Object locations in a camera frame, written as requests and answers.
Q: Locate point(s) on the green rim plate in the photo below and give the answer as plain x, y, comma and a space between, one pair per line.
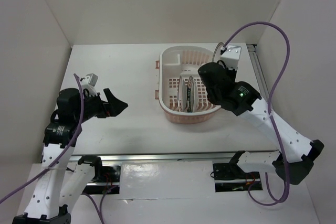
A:
190, 94

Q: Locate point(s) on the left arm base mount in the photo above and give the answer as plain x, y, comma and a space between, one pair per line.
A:
107, 182

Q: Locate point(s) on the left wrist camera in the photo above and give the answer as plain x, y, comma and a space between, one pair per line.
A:
88, 84

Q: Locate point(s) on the red character plate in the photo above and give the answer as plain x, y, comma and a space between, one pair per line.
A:
219, 50

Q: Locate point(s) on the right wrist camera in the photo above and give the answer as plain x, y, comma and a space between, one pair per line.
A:
230, 56

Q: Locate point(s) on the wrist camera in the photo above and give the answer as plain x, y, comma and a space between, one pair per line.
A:
230, 56
88, 84

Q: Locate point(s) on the aluminium side rail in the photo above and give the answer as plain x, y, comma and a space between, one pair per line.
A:
258, 71

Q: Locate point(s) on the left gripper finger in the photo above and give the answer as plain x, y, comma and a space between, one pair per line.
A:
112, 99
116, 108

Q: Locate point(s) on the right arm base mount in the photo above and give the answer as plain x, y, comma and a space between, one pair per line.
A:
230, 178

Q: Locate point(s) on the white pink dish rack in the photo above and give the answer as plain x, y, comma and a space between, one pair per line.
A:
183, 61

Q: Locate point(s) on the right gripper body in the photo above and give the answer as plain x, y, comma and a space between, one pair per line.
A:
231, 73

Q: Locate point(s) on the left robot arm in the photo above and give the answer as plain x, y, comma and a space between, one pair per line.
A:
53, 199

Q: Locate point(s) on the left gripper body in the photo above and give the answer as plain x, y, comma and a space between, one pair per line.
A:
94, 106

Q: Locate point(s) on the aluminium front rail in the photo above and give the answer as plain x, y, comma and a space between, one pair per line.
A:
165, 157

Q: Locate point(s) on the orange sunburst plate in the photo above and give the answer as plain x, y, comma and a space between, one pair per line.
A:
181, 93

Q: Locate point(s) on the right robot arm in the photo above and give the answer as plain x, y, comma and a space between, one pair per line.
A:
295, 154

